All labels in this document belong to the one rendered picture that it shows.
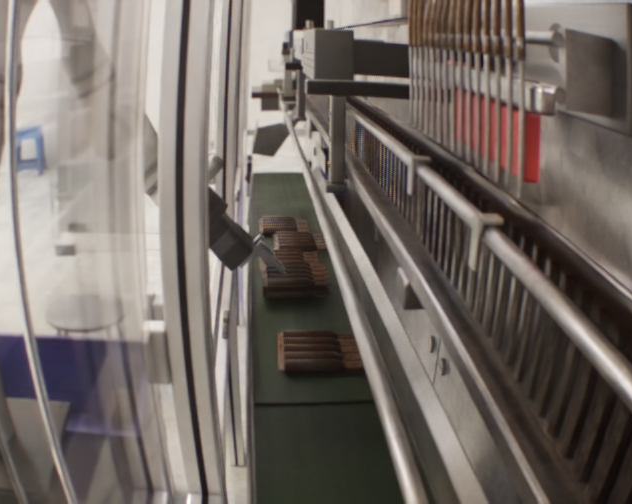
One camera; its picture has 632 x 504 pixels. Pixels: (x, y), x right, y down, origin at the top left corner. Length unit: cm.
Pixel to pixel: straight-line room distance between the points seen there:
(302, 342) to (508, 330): 46
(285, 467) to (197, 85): 34
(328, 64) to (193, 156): 61
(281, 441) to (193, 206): 23
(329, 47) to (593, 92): 69
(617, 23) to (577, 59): 6
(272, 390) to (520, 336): 41
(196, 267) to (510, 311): 31
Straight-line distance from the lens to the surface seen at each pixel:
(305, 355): 77
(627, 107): 53
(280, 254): 115
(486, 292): 44
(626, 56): 54
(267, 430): 65
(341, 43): 115
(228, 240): 96
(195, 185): 58
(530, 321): 36
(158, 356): 63
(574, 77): 53
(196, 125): 57
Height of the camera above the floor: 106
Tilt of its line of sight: 19 degrees down
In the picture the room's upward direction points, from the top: 1 degrees clockwise
